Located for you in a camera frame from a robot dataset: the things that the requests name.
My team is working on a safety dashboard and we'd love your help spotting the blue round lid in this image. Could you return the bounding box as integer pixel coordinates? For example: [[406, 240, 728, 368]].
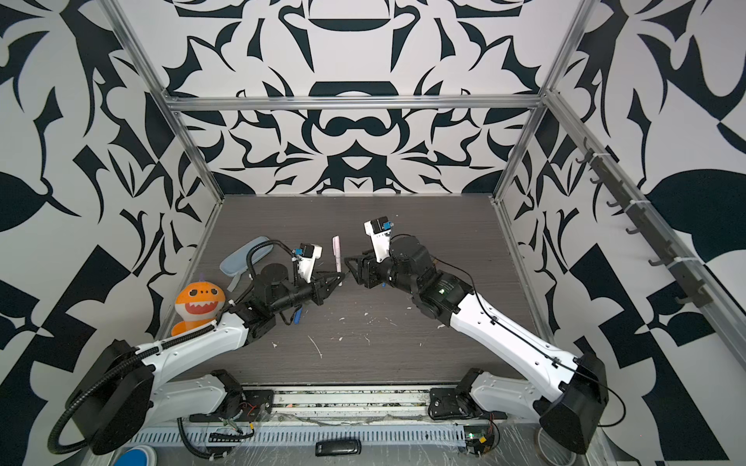
[[114, 446, 157, 466]]

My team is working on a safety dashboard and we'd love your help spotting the pink fountain pen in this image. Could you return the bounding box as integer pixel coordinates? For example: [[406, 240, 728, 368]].
[[332, 236, 342, 273]]

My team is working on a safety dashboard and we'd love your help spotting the wall hook rail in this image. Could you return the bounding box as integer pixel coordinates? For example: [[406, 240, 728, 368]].
[[577, 146, 714, 309]]

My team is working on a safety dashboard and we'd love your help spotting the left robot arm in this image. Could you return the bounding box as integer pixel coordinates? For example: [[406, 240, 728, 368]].
[[47, 239, 345, 454]]

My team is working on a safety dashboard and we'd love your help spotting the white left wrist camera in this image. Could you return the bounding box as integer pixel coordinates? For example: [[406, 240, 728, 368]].
[[295, 243, 322, 283]]

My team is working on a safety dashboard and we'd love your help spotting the light blue pencil case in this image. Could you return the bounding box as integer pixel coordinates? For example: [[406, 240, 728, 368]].
[[220, 236, 274, 278]]

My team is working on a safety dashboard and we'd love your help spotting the black rectangular device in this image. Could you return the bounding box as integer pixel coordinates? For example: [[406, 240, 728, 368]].
[[315, 439, 363, 457]]

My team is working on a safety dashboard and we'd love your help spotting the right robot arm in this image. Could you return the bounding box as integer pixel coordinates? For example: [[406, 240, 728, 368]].
[[344, 234, 609, 454]]

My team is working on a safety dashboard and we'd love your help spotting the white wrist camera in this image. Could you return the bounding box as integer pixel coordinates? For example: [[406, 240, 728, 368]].
[[363, 217, 392, 263], [295, 243, 322, 283]]

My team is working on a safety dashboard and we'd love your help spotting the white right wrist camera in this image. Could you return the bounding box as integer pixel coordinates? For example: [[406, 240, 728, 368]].
[[363, 217, 392, 263]]

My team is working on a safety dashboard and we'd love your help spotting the orange shark plush toy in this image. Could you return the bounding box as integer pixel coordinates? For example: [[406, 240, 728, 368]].
[[171, 282, 225, 337]]

